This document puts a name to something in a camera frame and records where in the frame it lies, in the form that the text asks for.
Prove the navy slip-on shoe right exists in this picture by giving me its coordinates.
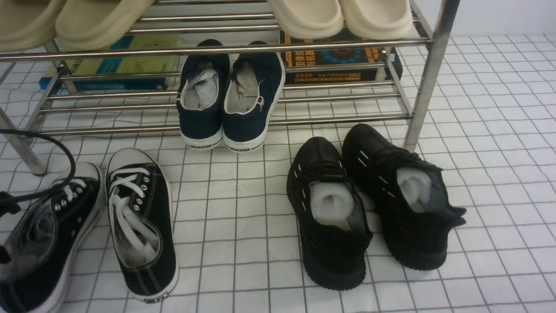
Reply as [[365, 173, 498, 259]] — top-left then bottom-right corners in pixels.
[[223, 52, 286, 154]]

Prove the beige slipper far left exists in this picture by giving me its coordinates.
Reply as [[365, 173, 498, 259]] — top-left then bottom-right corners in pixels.
[[0, 0, 66, 52]]

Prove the beige slipper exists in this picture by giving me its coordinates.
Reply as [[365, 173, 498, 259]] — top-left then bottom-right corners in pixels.
[[55, 0, 154, 51], [0, 0, 66, 52]]

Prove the navy slip-on shoe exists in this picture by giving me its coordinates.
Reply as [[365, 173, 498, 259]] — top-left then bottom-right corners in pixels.
[[175, 53, 231, 151], [223, 52, 286, 154]]

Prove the black knit sneaker left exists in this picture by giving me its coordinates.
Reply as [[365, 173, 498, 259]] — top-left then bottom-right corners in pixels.
[[286, 137, 373, 290]]

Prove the black orange book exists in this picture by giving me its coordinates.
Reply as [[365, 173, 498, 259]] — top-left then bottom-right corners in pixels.
[[279, 28, 403, 85]]

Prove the black knit sneaker right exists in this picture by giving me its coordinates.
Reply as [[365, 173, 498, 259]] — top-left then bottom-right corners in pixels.
[[342, 123, 466, 271]]

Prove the stainless steel shoe rack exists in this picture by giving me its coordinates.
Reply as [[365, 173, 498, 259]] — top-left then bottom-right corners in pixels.
[[1, 0, 460, 176]]

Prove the green blue book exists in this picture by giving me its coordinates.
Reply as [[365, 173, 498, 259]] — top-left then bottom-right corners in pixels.
[[65, 34, 180, 92]]

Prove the black cable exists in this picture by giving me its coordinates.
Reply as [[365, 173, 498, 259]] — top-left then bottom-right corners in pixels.
[[0, 129, 77, 205]]

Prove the cream slipper far right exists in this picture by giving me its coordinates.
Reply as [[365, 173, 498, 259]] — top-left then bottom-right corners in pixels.
[[339, 0, 413, 41]]

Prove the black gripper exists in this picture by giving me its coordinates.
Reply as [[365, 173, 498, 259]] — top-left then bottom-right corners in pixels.
[[0, 190, 21, 265]]

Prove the navy slip-on shoe left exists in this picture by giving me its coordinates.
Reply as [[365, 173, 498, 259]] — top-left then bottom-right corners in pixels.
[[175, 53, 231, 151]]

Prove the black knit sneaker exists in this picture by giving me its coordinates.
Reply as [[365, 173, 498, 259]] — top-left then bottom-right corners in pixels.
[[342, 123, 466, 271], [286, 137, 373, 290]]

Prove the cream slipper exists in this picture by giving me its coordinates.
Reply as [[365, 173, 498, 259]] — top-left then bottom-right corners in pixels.
[[267, 0, 344, 39], [339, 0, 413, 41]]

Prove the black canvas sneaker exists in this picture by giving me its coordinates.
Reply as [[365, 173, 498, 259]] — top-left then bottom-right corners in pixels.
[[0, 162, 105, 313], [105, 148, 179, 303]]

